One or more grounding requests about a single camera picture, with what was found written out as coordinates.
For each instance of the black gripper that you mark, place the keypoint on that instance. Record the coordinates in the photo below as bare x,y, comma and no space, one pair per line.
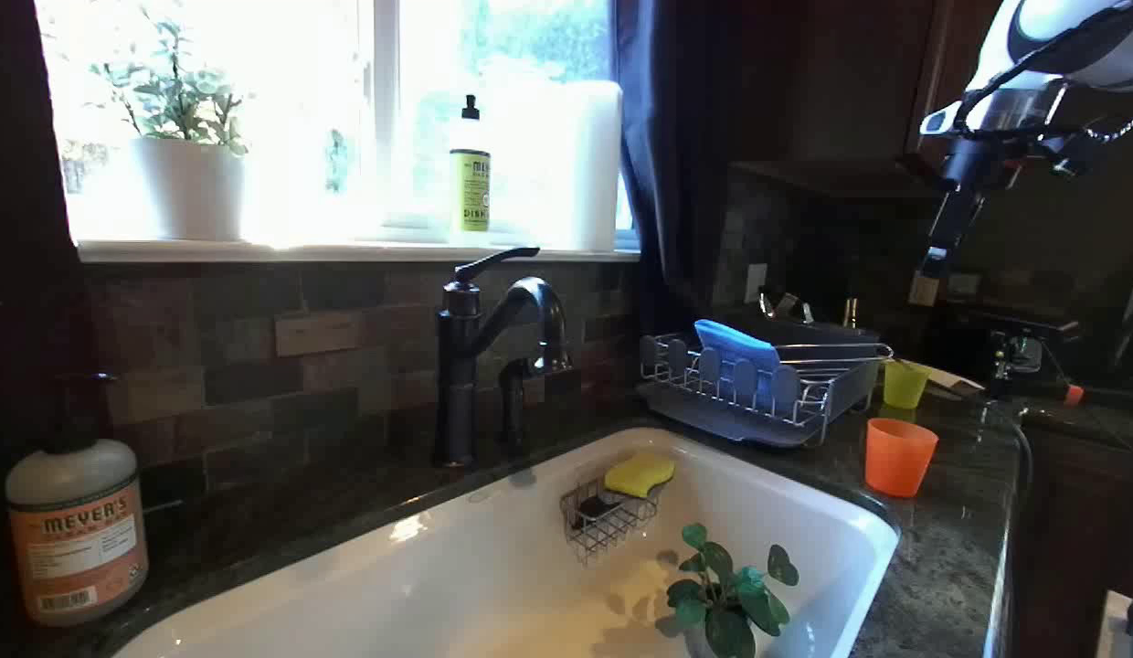
980,167

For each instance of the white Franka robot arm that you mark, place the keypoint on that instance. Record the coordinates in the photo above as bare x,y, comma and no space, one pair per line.
1081,39

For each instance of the stainless steel dish rack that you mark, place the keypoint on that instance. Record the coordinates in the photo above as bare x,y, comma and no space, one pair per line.
825,387

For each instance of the blue dish cloth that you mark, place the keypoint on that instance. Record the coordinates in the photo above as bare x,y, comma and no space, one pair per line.
737,359

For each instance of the black countertop appliance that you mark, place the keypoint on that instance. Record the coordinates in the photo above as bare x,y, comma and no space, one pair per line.
1036,353

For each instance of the green plastic cup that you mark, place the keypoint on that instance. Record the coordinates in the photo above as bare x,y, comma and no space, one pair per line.
905,385

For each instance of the small orange knob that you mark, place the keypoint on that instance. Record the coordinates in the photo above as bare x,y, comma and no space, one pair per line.
1072,393

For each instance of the orange plastic cup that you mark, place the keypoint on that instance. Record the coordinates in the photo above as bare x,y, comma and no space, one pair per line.
896,459

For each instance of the dark blue curtain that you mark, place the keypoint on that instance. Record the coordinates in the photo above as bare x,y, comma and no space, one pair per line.
672,146

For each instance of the yellow sponge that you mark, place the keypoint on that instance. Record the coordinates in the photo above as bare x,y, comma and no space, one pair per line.
640,473

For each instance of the white paper towel roll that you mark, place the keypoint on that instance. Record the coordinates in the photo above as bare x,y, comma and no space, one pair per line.
569,167

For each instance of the small green leafy plant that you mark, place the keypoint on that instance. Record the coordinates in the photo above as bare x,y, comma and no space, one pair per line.
719,598

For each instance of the soap bottle green label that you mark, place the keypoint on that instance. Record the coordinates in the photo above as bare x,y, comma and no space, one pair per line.
471,175

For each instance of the dark bronze faucet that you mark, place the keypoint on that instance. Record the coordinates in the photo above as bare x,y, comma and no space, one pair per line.
471,353

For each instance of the white ceramic sink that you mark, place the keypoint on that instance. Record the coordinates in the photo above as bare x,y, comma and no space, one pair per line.
507,570

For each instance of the potted plant white pot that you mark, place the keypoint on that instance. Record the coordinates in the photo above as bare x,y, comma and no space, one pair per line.
190,169

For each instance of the round cleaner canister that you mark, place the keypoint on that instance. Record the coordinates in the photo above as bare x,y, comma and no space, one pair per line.
78,536

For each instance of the beige wall outlet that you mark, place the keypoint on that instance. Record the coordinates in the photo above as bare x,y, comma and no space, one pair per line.
923,289
758,281

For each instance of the white window frame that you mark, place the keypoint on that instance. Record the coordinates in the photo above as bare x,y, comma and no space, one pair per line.
350,248

